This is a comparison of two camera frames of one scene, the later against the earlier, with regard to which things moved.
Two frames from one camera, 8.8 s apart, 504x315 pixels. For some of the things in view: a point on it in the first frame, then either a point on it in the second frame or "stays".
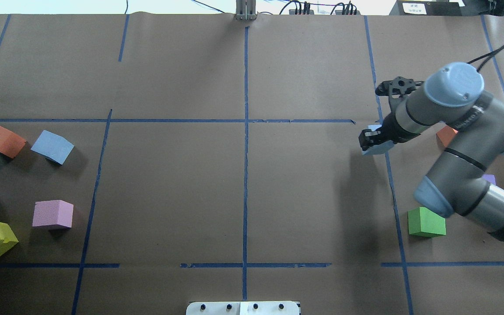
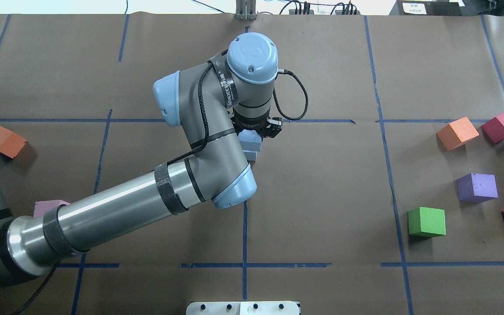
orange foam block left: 4,140 stays
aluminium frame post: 246,10 stays
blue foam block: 52,146 to 250,140
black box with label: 426,8 stays
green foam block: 423,222 stays
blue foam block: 380,148 to 250,155
